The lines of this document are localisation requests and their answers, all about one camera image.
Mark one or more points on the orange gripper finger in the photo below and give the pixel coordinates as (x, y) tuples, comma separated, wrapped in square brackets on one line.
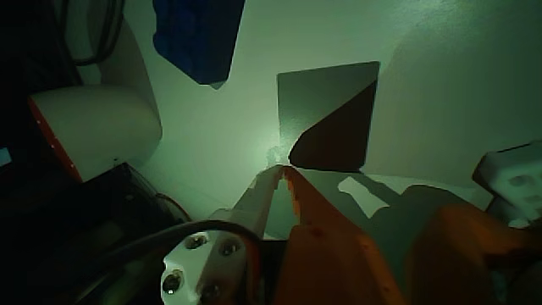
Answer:
[(322, 254)]

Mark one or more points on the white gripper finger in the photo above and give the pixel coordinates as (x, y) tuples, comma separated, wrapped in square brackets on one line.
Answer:
[(254, 203)]

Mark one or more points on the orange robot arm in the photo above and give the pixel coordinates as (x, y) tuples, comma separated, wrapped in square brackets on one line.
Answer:
[(470, 254)]

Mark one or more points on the grey square card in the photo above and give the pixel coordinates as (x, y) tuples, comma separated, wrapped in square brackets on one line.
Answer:
[(326, 114)]

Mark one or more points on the black servo motor housing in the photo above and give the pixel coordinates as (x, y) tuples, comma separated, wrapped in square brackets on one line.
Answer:
[(84, 229)]

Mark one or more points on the white plastic block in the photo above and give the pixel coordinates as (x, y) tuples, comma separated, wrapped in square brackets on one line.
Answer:
[(514, 182)]

